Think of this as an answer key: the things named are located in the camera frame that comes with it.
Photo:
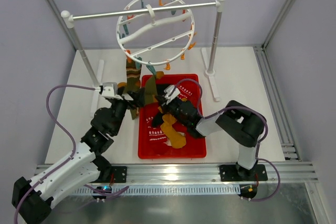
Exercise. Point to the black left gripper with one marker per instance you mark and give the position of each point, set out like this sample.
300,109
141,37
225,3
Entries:
128,98

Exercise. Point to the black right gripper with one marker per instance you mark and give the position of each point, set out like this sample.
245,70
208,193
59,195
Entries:
163,100

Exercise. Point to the yellow sock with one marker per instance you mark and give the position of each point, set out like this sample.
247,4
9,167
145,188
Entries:
168,119

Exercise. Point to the olive orange sock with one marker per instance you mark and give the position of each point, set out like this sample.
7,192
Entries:
132,85

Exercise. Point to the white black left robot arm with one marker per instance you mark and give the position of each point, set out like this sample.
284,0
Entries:
35,198

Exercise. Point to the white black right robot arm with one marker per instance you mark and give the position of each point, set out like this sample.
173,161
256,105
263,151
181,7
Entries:
246,126

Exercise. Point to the white round clip hanger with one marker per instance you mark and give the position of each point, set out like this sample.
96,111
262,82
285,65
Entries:
156,32

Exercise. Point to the red plastic bin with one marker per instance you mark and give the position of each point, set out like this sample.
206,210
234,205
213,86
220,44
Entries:
190,91

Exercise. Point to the black sock in bin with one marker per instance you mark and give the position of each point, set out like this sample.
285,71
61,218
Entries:
158,120

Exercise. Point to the mustard sock in bin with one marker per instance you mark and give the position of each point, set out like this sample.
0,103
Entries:
166,129

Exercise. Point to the red white patterned sock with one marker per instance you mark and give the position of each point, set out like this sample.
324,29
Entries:
152,140

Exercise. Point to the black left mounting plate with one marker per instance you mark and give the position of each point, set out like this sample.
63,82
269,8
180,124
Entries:
113,174

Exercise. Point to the black mounting plate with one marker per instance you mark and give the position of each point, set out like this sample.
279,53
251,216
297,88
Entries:
113,174
235,173

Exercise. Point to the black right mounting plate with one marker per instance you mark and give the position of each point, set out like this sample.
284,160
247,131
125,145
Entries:
235,173

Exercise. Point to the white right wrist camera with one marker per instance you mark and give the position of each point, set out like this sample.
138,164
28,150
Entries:
171,92

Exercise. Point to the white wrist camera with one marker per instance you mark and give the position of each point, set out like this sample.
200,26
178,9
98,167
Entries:
171,92
109,90

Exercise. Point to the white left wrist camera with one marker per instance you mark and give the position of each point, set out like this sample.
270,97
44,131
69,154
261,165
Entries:
109,90

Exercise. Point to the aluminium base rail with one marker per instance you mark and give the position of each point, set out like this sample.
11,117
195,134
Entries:
208,173

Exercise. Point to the white slotted cable duct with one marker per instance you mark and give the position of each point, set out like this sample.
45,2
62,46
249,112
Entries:
182,190

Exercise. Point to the aluminium frame rail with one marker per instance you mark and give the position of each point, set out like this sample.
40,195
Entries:
285,130

